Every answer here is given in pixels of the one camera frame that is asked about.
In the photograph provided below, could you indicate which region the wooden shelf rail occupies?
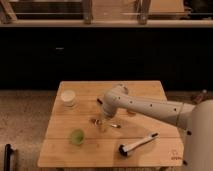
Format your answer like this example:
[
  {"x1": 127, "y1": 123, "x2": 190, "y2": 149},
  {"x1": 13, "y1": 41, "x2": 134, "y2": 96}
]
[{"x1": 0, "y1": 0, "x2": 213, "y2": 29}]

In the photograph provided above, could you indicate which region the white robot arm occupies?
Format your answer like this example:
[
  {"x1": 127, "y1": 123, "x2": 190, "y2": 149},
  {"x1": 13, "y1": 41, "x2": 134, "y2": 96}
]
[{"x1": 101, "y1": 84, "x2": 213, "y2": 171}]

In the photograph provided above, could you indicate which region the silver metal fork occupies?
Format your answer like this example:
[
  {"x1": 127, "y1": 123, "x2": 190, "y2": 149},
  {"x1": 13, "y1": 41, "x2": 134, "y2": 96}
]
[{"x1": 90, "y1": 118, "x2": 121, "y2": 128}]

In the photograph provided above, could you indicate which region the white handled black brush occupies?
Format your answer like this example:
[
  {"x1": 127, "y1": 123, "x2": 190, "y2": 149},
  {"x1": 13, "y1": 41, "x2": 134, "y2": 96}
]
[{"x1": 119, "y1": 133, "x2": 158, "y2": 156}]

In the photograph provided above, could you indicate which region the black object at floor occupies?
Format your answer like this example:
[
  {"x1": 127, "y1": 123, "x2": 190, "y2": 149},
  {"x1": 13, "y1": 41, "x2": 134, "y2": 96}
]
[{"x1": 3, "y1": 144, "x2": 16, "y2": 171}]

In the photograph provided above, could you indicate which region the wooden table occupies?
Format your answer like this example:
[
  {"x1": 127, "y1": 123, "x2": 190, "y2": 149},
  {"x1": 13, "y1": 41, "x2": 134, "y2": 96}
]
[{"x1": 38, "y1": 81, "x2": 184, "y2": 169}]

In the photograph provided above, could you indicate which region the green plastic cup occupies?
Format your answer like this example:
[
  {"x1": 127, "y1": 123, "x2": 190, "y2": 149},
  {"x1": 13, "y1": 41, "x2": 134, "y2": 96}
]
[{"x1": 70, "y1": 129, "x2": 85, "y2": 145}]

